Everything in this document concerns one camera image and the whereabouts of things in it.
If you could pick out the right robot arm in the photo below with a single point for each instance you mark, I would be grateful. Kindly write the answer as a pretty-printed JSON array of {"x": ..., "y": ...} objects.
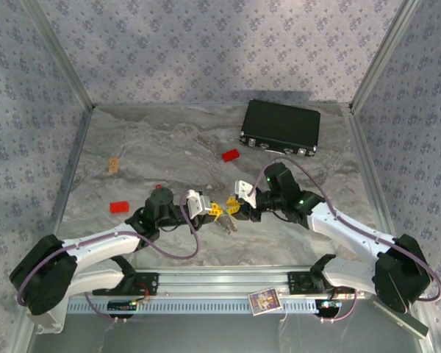
[{"x": 353, "y": 235}]

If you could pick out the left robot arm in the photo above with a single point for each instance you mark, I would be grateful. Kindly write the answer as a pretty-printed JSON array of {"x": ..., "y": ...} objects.
[{"x": 103, "y": 244}]

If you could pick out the red toy brick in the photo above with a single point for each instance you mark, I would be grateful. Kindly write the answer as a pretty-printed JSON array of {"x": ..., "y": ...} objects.
[
  {"x": 230, "y": 155},
  {"x": 119, "y": 207}
]

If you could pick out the small tan wooden block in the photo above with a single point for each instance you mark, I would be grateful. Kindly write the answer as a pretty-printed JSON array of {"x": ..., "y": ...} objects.
[{"x": 113, "y": 165}]

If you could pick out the black hard case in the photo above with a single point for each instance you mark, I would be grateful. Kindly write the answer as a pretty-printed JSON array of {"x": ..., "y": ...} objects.
[{"x": 279, "y": 121}]

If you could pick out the printed card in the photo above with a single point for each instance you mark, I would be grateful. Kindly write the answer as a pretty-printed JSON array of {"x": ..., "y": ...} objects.
[{"x": 264, "y": 301}]

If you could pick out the left circuit board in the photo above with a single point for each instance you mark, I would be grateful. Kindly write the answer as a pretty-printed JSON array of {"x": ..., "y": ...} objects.
[{"x": 121, "y": 306}]

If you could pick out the circuit board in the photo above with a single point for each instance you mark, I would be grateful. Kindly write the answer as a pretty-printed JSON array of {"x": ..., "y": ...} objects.
[
  {"x": 329, "y": 305},
  {"x": 121, "y": 306}
]

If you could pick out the right circuit board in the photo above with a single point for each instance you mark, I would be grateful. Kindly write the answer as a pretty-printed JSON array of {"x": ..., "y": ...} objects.
[{"x": 329, "y": 305}]

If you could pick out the grey metal bar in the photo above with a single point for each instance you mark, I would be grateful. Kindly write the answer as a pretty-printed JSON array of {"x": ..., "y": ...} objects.
[{"x": 415, "y": 325}]

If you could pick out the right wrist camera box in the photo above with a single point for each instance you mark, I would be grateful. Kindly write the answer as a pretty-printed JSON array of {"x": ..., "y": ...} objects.
[{"x": 246, "y": 193}]

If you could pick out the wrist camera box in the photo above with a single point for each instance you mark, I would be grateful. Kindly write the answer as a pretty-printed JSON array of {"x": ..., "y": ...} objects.
[
  {"x": 196, "y": 202},
  {"x": 246, "y": 193}
]

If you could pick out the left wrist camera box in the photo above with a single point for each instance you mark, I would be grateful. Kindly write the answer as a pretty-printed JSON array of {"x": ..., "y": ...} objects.
[{"x": 196, "y": 202}]

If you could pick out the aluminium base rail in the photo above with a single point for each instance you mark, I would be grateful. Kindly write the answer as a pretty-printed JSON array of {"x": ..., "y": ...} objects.
[{"x": 224, "y": 281}]

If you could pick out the left black mount plate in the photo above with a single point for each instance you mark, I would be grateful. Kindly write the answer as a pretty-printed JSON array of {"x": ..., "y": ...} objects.
[{"x": 148, "y": 285}]

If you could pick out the black mount plate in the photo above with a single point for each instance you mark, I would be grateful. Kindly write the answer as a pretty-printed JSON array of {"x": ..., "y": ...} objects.
[
  {"x": 148, "y": 285},
  {"x": 297, "y": 283}
]

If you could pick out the aluminium side rail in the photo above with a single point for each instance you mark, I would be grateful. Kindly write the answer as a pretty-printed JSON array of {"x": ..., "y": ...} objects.
[
  {"x": 362, "y": 147},
  {"x": 70, "y": 176}
]

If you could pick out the right black mount plate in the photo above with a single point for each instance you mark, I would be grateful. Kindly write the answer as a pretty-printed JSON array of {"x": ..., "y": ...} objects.
[{"x": 297, "y": 283}]

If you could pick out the white plastic bracket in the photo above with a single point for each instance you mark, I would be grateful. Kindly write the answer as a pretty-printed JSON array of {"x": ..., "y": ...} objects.
[{"x": 55, "y": 323}]

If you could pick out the aluminium frame post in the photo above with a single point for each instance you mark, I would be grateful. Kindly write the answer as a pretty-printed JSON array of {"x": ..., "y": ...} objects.
[
  {"x": 381, "y": 55},
  {"x": 62, "y": 55}
]

